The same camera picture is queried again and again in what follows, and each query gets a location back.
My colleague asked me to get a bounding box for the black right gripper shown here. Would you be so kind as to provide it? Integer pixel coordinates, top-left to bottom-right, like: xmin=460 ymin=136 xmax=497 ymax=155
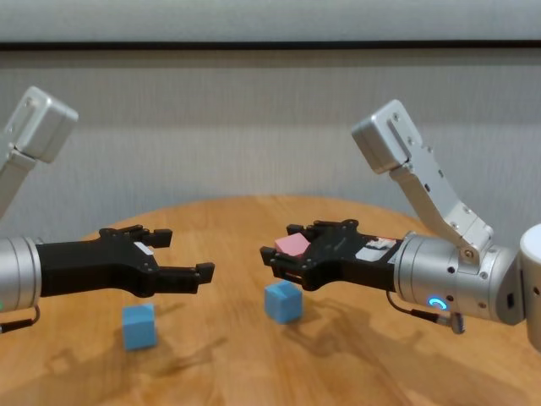
xmin=260 ymin=218 xmax=402 ymax=293

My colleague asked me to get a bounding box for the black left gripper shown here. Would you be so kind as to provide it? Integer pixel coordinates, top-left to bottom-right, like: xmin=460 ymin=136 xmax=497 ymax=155
xmin=36 ymin=225 xmax=216 ymax=299

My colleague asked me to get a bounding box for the pink cube block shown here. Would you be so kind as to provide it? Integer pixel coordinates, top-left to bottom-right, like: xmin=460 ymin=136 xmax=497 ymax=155
xmin=274 ymin=233 xmax=311 ymax=257

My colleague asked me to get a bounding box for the blue cube block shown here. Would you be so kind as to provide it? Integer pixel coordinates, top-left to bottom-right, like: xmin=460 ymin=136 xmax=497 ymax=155
xmin=122 ymin=303 xmax=158 ymax=352
xmin=264 ymin=281 xmax=303 ymax=326

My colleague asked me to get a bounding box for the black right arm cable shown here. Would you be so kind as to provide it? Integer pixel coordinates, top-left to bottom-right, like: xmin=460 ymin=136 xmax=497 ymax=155
xmin=386 ymin=290 xmax=467 ymax=335

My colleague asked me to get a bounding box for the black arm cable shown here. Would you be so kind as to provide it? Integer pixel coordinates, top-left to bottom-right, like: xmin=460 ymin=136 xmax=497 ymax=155
xmin=386 ymin=290 xmax=467 ymax=335
xmin=0 ymin=304 xmax=41 ymax=335

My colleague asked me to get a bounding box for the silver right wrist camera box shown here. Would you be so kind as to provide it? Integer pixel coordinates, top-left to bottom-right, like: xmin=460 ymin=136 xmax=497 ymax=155
xmin=351 ymin=99 xmax=495 ymax=260

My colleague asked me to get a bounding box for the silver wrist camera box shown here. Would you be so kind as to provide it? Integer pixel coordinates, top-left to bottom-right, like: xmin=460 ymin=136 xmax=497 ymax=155
xmin=351 ymin=99 xmax=495 ymax=260
xmin=0 ymin=85 xmax=79 ymax=221

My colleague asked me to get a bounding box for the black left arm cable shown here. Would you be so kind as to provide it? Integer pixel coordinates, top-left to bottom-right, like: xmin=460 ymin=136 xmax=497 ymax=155
xmin=0 ymin=304 xmax=41 ymax=335

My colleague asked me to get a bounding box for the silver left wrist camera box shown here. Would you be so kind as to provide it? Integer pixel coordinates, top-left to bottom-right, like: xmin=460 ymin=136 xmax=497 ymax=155
xmin=0 ymin=85 xmax=79 ymax=221

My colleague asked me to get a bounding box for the black wall rail strip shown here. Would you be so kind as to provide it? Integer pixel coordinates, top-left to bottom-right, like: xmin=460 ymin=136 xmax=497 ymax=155
xmin=0 ymin=39 xmax=541 ymax=54

